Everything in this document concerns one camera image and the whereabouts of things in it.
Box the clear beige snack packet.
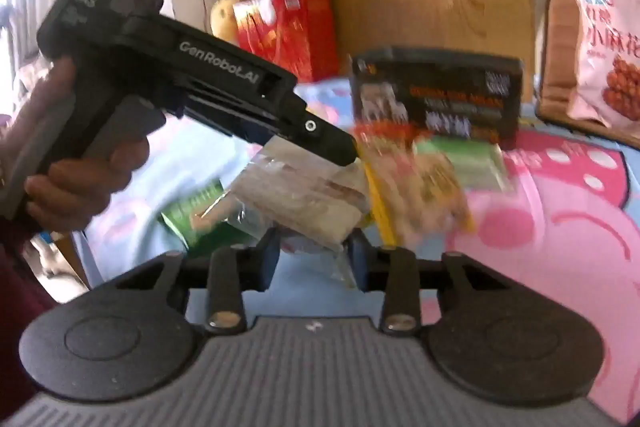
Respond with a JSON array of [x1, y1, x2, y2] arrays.
[[234, 138, 372, 290]]

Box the red gift bag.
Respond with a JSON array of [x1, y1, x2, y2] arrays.
[[232, 0, 342, 82]]

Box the orange yellow snack packet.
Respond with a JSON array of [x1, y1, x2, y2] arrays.
[[352, 122, 477, 249]]

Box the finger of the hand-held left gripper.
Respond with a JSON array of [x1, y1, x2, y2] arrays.
[[272, 104, 360, 168]]

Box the yellow plush duck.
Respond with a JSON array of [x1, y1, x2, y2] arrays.
[[210, 0, 242, 46]]

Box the large pink snack bag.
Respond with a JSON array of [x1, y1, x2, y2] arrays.
[[564, 0, 640, 130]]

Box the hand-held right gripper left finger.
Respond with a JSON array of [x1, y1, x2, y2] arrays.
[[115, 227, 282, 334]]

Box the black printed box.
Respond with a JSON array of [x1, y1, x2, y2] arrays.
[[349, 47, 524, 148]]

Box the green white snack packet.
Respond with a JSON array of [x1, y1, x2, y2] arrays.
[[414, 136, 512, 194]]

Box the person's left hand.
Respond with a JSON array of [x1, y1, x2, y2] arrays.
[[0, 57, 152, 235]]

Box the person's left forearm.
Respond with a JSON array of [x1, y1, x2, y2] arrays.
[[0, 212, 60, 408]]

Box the brown seat cushion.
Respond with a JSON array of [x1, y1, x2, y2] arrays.
[[535, 0, 640, 142]]

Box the printed cartoon blanket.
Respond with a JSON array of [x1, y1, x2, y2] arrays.
[[75, 77, 640, 423]]

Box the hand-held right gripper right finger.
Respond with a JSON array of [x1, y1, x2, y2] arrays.
[[347, 229, 507, 335]]

